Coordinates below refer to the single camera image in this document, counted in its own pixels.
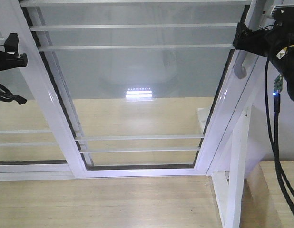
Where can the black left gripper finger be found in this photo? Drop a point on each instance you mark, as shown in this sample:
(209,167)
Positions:
(9,61)

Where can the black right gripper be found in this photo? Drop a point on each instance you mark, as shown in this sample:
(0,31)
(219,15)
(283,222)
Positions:
(280,41)

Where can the white framed sliding glass door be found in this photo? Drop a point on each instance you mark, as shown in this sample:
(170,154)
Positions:
(126,49)

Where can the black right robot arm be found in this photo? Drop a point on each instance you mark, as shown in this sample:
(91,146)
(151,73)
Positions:
(289,79)

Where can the green circuit board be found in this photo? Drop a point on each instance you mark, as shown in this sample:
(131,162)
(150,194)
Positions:
(278,84)

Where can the fixed white framed glass panel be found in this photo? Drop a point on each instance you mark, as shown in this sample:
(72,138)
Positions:
(29,150)

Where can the light wooden base board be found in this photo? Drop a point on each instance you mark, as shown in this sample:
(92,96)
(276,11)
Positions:
(134,167)

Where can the light wooden box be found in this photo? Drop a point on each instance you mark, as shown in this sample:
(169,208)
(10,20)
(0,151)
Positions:
(263,204)

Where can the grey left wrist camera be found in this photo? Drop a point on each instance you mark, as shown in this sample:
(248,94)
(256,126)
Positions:
(11,44)

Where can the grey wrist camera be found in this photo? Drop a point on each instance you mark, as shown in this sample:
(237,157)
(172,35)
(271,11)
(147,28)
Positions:
(11,44)
(284,13)

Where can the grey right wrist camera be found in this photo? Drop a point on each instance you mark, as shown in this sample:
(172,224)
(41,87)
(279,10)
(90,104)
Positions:
(284,13)

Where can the white door frame post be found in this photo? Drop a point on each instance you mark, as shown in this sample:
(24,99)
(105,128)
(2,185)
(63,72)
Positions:
(233,96)

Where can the white triangular support bracket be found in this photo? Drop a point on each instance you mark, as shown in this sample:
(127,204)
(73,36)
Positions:
(228,185)

